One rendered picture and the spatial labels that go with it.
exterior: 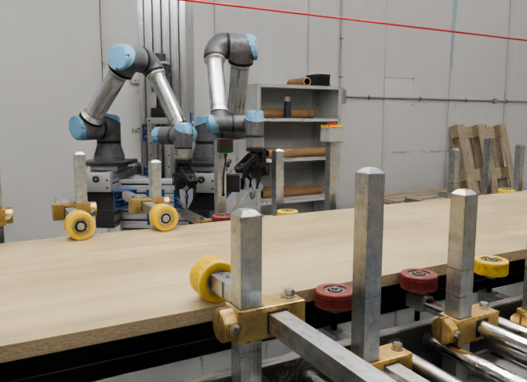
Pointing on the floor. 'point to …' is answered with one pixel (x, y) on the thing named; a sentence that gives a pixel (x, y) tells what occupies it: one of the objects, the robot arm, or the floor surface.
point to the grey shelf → (325, 114)
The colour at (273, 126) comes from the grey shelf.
